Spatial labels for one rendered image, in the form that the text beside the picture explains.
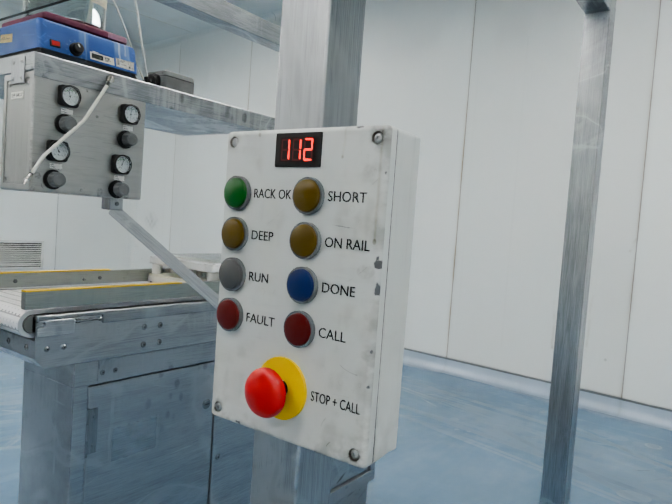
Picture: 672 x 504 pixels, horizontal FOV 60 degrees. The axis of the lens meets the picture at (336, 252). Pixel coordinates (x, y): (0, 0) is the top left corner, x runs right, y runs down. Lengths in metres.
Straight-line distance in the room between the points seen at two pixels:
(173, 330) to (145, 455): 0.30
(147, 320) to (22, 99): 0.49
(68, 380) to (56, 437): 0.13
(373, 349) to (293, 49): 0.30
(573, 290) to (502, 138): 2.71
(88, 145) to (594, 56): 1.18
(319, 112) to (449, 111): 3.88
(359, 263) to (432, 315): 3.95
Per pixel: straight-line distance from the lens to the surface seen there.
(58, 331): 1.19
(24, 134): 1.13
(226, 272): 0.52
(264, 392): 0.47
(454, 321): 4.30
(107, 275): 1.55
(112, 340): 1.26
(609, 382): 3.96
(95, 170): 1.16
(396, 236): 0.45
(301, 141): 0.48
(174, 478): 1.54
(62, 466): 1.36
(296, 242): 0.47
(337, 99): 0.57
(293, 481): 0.60
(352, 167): 0.45
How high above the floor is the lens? 1.03
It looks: 3 degrees down
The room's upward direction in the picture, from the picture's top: 4 degrees clockwise
